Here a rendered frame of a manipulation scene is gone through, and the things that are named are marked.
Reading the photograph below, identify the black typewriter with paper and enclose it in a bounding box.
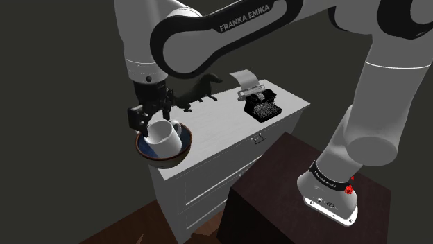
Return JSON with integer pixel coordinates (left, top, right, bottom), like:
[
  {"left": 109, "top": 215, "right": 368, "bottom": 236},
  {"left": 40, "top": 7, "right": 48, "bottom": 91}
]
[{"left": 229, "top": 69, "right": 283, "bottom": 123}]

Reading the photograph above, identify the white chest of drawers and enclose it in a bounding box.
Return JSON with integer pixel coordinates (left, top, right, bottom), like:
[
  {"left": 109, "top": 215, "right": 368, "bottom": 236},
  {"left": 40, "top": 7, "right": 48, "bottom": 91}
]
[{"left": 147, "top": 79, "right": 312, "bottom": 244}]

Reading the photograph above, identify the white mug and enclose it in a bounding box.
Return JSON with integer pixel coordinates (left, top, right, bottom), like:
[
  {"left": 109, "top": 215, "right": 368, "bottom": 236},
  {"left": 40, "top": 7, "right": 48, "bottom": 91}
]
[{"left": 143, "top": 119, "right": 184, "bottom": 158}]

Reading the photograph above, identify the brown bowl with blue inside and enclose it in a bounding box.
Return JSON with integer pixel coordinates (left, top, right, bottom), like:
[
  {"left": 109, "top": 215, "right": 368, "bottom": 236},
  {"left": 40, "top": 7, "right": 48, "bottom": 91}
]
[{"left": 135, "top": 122, "right": 194, "bottom": 169}]

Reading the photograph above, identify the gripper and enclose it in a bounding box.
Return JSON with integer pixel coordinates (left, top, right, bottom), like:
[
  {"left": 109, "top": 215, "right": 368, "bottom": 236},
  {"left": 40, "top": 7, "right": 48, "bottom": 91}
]
[{"left": 127, "top": 79, "right": 176, "bottom": 138}]

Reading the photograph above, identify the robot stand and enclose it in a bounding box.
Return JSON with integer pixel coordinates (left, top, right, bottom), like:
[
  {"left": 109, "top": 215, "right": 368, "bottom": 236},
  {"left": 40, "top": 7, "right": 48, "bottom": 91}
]
[{"left": 216, "top": 131, "right": 393, "bottom": 244}]

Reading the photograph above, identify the black dog figure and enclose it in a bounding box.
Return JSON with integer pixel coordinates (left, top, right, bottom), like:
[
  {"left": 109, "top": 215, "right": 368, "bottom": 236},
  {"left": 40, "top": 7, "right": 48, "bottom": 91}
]
[{"left": 172, "top": 73, "right": 223, "bottom": 113}]

